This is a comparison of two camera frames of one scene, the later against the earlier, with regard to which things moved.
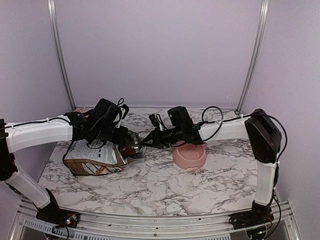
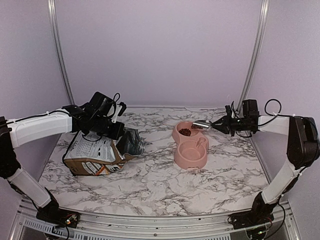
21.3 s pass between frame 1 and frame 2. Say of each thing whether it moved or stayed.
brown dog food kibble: moved
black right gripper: moved
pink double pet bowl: stayed
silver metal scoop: moved
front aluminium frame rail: stayed
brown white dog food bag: stayed
